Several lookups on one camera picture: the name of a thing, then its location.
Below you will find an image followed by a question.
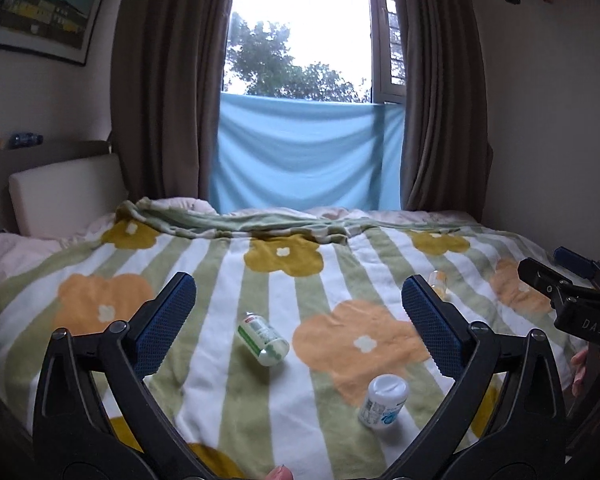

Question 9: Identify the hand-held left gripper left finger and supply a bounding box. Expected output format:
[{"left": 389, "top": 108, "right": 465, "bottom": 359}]
[{"left": 32, "top": 272, "right": 197, "bottom": 480}]

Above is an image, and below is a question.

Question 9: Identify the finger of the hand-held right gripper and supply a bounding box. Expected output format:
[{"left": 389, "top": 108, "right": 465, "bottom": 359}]
[
  {"left": 553, "top": 246, "right": 599, "bottom": 282},
  {"left": 517, "top": 257, "right": 600, "bottom": 312}
]

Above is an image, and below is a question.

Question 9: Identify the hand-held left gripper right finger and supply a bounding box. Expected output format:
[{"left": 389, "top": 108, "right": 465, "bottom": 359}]
[{"left": 384, "top": 274, "right": 567, "bottom": 480}]

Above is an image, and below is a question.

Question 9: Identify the person's right hand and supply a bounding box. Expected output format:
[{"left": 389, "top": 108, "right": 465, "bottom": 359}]
[{"left": 571, "top": 347, "right": 600, "bottom": 398}]

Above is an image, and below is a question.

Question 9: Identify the small clear bottle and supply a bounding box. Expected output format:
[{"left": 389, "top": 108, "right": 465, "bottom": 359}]
[{"left": 428, "top": 270, "right": 449, "bottom": 302}]

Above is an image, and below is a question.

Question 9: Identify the white plastic bottle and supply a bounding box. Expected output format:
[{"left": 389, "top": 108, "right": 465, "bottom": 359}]
[{"left": 357, "top": 374, "right": 410, "bottom": 429}]

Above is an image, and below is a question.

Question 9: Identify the green label clear bottle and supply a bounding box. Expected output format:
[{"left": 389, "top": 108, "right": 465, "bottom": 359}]
[{"left": 237, "top": 312, "right": 291, "bottom": 367}]

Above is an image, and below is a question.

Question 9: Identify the striped floral blanket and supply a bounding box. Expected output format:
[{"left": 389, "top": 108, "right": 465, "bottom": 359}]
[{"left": 0, "top": 197, "right": 597, "bottom": 480}]

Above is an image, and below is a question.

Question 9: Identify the white headboard cushion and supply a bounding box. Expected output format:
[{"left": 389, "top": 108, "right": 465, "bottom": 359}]
[{"left": 8, "top": 153, "right": 129, "bottom": 239}]

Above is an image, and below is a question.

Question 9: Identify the light blue cloth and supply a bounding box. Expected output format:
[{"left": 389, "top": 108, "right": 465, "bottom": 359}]
[{"left": 208, "top": 92, "right": 407, "bottom": 214}]

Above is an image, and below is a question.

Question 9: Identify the brown curtain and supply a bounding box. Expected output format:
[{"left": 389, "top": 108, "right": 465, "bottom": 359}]
[
  {"left": 399, "top": 0, "right": 495, "bottom": 212},
  {"left": 110, "top": 0, "right": 242, "bottom": 212}
]

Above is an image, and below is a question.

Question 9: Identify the blue water bottle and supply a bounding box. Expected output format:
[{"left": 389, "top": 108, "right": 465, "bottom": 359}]
[{"left": 8, "top": 132, "right": 45, "bottom": 150}]

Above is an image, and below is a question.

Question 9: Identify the green tree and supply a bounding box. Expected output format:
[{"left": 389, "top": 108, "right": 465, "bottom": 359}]
[{"left": 224, "top": 12, "right": 371, "bottom": 104}]

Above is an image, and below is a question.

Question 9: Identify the framed wall picture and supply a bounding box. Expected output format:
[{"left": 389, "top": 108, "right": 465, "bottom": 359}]
[{"left": 0, "top": 0, "right": 110, "bottom": 67}]

